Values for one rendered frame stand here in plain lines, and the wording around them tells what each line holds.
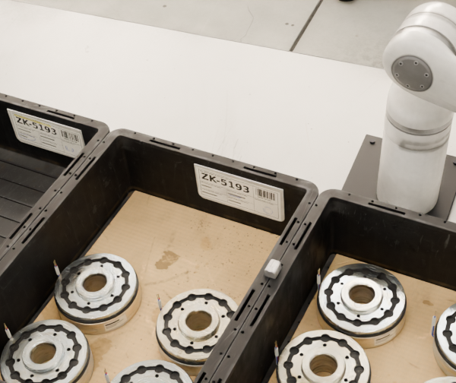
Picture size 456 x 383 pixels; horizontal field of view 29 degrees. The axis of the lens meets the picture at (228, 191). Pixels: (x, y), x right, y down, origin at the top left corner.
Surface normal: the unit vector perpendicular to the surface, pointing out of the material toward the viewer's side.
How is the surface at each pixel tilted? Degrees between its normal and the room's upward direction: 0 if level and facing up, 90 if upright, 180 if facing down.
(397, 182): 91
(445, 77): 79
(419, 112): 23
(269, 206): 90
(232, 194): 90
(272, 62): 0
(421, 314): 0
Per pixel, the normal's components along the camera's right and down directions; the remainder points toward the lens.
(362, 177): -0.05, -0.66
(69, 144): -0.45, 0.66
